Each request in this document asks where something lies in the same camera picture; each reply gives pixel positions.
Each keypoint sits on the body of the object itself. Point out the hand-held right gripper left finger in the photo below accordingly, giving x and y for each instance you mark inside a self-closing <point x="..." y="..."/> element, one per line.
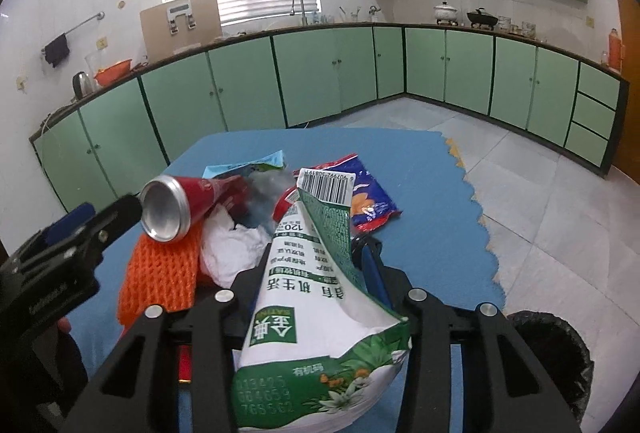
<point x="220" y="308"/>

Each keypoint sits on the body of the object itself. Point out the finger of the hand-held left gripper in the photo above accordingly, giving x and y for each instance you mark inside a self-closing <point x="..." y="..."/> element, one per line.
<point x="117" y="218"/>
<point x="70" y="219"/>

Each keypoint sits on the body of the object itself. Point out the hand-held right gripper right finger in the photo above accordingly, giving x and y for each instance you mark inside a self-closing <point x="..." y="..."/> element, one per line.
<point x="371" y="265"/>

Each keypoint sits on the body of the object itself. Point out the white tissue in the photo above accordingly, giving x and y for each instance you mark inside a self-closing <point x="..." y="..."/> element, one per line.
<point x="230" y="248"/>

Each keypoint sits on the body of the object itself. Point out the green and white milk carton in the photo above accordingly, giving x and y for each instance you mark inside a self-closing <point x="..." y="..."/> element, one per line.
<point x="320" y="313"/>

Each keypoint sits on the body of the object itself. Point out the red soda can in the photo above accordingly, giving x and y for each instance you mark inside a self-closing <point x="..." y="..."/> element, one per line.
<point x="200" y="195"/>

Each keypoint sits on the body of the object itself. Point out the red plastic bag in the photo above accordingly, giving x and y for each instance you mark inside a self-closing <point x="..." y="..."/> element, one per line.
<point x="285" y="203"/>

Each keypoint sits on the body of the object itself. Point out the bin with black liner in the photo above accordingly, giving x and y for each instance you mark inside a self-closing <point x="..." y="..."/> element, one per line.
<point x="555" y="353"/>

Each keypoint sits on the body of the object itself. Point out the blue and red snack bag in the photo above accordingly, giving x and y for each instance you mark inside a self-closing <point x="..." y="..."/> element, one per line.
<point x="372" y="200"/>

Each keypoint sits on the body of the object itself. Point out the orange foam net sleeve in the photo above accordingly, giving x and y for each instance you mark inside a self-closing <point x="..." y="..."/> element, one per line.
<point x="160" y="273"/>

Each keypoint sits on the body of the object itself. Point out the blue table mat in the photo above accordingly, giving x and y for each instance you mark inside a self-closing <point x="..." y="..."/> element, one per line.
<point x="425" y="173"/>

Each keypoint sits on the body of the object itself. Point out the clear plastic wrap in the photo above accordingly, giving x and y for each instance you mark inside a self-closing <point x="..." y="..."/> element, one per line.
<point x="262" y="198"/>

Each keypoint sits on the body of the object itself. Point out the light blue drink carton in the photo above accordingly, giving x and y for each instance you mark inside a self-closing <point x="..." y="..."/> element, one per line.
<point x="240" y="167"/>

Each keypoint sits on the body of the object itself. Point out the steel electric kettle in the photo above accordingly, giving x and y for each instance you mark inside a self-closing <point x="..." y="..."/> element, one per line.
<point x="82" y="84"/>

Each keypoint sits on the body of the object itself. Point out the orange plastic basin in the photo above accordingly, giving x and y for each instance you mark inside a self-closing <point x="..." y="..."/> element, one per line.
<point x="112" y="72"/>

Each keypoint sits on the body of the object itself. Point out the clear measuring jug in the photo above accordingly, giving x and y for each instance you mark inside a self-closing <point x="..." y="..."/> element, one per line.
<point x="92" y="60"/>

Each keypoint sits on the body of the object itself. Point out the dark cloth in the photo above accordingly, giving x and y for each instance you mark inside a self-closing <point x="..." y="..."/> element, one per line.
<point x="56" y="50"/>

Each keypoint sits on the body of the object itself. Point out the metal towel bar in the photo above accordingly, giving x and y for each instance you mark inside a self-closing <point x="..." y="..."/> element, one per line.
<point x="85" y="23"/>

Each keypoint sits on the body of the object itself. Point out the green lower kitchen cabinets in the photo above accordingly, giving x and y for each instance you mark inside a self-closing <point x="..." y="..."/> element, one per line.
<point x="310" y="78"/>

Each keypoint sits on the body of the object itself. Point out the brown cardboard board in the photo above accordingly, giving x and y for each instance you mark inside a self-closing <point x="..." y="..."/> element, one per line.
<point x="200" y="33"/>

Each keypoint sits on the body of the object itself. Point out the white cooking pot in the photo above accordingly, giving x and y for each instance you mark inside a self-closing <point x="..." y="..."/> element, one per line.
<point x="444" y="10"/>

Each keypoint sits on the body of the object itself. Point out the metal kitchen faucet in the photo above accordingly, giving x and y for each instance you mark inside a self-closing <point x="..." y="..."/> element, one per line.
<point x="299" y="5"/>

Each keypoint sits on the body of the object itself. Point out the black wok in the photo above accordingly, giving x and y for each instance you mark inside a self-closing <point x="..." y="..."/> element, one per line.
<point x="481" y="17"/>

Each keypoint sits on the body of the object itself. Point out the glass jars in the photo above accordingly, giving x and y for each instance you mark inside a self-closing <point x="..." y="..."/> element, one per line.
<point x="517" y="28"/>

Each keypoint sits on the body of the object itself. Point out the red thermos bottle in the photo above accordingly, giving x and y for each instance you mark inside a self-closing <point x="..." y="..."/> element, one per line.
<point x="614" y="50"/>

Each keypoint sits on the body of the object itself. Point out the orange door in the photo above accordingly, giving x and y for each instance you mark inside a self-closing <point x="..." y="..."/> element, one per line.
<point x="627" y="13"/>

